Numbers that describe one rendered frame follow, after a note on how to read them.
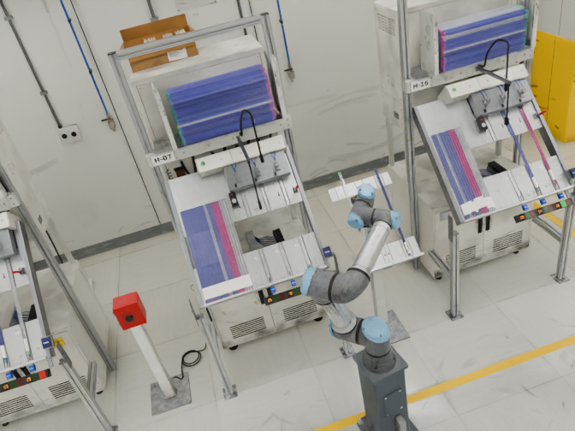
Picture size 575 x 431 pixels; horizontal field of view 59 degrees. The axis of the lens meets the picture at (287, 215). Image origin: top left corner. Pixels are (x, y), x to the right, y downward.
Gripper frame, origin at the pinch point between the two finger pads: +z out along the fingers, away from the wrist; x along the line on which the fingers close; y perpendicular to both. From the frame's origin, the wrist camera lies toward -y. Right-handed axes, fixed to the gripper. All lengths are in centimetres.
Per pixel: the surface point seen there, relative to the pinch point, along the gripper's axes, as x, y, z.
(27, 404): -205, 2, 87
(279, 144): -22, -59, -4
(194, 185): -72, -56, 6
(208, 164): -62, -59, -4
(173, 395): -123, 24, 93
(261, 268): -52, -4, 21
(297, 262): -32.7, -1.4, 21.6
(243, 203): -50, -38, 10
